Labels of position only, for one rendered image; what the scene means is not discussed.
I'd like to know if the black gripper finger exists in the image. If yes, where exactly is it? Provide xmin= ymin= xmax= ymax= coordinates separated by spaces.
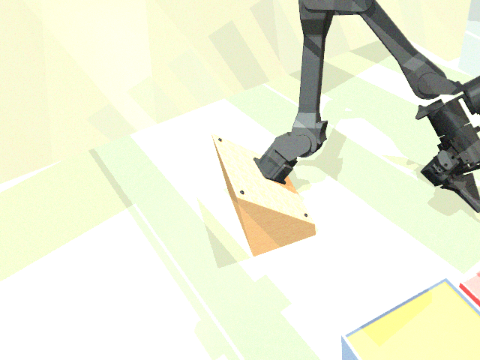
xmin=440 ymin=172 xmax=480 ymax=213

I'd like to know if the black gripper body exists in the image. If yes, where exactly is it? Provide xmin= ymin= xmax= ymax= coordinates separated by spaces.
xmin=434 ymin=123 xmax=480 ymax=187

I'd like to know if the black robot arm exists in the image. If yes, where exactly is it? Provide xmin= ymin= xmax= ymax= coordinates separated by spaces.
xmin=253 ymin=0 xmax=480 ymax=185

